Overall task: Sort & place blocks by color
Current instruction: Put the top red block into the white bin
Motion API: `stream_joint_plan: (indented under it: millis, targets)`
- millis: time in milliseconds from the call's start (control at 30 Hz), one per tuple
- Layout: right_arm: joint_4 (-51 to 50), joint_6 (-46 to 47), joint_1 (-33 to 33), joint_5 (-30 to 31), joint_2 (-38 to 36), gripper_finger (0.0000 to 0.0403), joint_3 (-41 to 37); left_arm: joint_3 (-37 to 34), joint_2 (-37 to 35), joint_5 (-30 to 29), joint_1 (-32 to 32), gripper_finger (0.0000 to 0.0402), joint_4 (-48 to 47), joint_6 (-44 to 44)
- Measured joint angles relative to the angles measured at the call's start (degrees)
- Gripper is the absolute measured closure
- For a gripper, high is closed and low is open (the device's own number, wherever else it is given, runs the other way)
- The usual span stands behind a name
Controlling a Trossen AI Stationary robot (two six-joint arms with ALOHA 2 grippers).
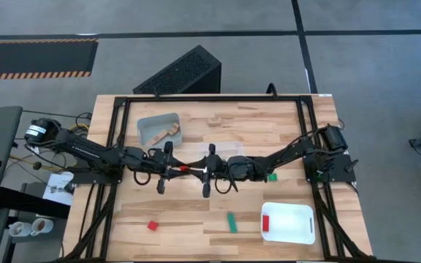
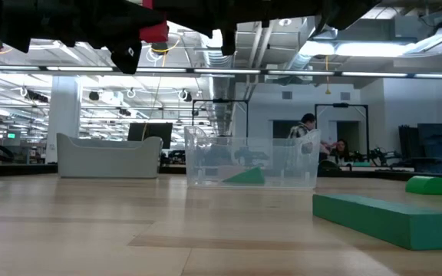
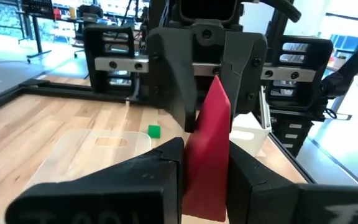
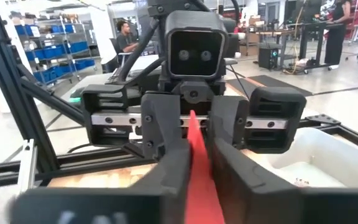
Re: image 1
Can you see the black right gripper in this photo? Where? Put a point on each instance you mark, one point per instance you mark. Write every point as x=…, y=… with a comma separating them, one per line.
x=238, y=168

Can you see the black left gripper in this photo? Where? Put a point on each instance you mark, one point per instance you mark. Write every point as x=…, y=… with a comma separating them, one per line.
x=155, y=162

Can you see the red wedge block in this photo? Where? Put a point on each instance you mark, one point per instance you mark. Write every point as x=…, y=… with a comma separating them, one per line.
x=183, y=168

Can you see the long wooden block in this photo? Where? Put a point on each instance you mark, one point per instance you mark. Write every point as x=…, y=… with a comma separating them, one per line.
x=161, y=136

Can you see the short wooden block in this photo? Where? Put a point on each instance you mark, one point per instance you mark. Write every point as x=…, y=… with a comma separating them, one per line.
x=175, y=128

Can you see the long green block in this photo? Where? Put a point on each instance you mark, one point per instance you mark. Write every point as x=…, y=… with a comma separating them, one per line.
x=232, y=223

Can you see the red rectangular block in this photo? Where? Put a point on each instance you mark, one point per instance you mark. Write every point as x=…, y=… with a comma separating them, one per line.
x=265, y=223

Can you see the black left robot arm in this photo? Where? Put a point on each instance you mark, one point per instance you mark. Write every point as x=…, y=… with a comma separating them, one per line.
x=86, y=149

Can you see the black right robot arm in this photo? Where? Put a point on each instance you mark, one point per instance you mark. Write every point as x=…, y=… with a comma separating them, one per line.
x=291, y=149

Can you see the clear plastic container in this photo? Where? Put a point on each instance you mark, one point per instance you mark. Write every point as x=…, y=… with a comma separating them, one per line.
x=228, y=148

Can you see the notched wooden block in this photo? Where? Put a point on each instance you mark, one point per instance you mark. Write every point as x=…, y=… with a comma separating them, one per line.
x=214, y=122

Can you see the pale grey plastic bin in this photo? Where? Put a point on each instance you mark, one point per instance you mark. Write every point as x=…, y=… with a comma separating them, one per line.
x=148, y=128

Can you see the red cube block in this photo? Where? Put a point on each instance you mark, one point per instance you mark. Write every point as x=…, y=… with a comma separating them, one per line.
x=152, y=225

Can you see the small green block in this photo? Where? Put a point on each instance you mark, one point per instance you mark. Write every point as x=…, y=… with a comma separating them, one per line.
x=272, y=177

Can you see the black mesh computer case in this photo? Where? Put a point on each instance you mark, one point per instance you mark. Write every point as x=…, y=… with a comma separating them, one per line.
x=181, y=73

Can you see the white plastic bin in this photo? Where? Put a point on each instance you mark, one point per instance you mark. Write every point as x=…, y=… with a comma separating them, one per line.
x=291, y=223

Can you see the printed paper sheet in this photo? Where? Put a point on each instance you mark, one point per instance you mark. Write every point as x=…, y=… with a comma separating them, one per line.
x=58, y=186

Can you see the white label sticker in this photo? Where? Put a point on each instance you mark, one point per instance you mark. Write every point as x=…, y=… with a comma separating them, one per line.
x=325, y=95

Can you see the white ceramic mug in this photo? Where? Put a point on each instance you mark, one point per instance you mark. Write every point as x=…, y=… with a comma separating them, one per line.
x=42, y=226
x=19, y=229

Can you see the black side shelf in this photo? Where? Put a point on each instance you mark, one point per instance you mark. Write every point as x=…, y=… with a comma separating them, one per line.
x=31, y=204

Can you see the black hazard-striped floor mat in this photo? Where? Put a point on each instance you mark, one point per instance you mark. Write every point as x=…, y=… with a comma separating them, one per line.
x=31, y=58

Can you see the black aluminium table frame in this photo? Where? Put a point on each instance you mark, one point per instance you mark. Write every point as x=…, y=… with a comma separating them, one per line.
x=214, y=98

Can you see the black frame clamp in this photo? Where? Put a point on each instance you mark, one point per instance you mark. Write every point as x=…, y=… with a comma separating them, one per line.
x=272, y=90
x=156, y=95

